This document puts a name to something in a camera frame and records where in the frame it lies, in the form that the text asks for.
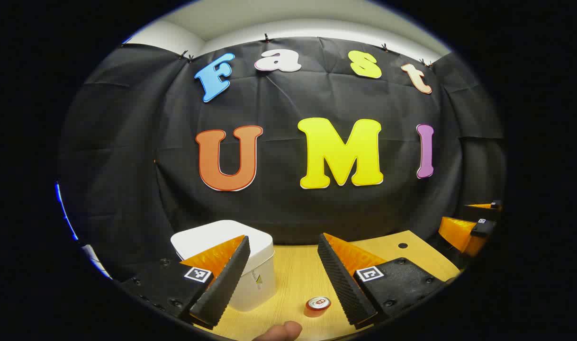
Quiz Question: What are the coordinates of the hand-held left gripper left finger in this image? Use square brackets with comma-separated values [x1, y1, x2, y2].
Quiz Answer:
[120, 235, 251, 330]

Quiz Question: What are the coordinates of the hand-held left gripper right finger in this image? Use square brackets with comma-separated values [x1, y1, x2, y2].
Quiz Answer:
[317, 232, 448, 330]

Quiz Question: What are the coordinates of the red pop can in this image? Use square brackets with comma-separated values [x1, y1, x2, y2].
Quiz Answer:
[305, 296, 332, 318]

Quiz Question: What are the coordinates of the white desktop garbage bin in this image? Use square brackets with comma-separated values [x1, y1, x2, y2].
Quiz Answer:
[170, 220, 276, 312]

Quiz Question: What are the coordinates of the wooden desktop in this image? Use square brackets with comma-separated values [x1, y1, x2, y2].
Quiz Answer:
[194, 231, 461, 341]

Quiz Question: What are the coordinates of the black backdrop cloth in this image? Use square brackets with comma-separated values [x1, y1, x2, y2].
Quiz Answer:
[59, 37, 507, 282]

